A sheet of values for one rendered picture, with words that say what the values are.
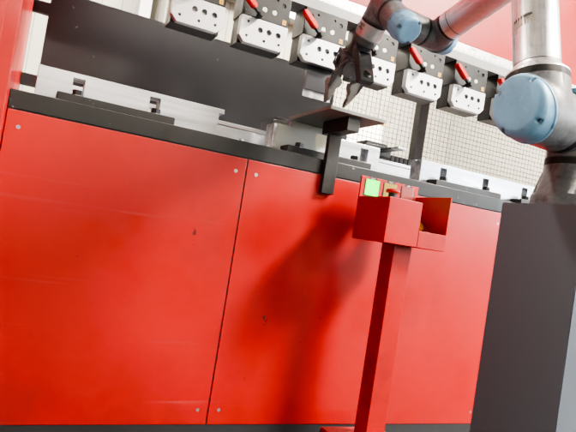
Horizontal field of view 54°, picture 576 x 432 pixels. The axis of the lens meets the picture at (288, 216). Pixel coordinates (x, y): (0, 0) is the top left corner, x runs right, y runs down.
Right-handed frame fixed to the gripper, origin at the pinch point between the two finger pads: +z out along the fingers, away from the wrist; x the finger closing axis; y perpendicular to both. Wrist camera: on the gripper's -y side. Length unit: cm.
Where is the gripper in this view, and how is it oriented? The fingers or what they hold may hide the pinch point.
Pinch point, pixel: (336, 102)
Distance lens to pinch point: 171.4
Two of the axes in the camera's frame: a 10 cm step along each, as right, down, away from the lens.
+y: -2.3, -6.6, 7.2
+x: -8.9, -1.7, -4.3
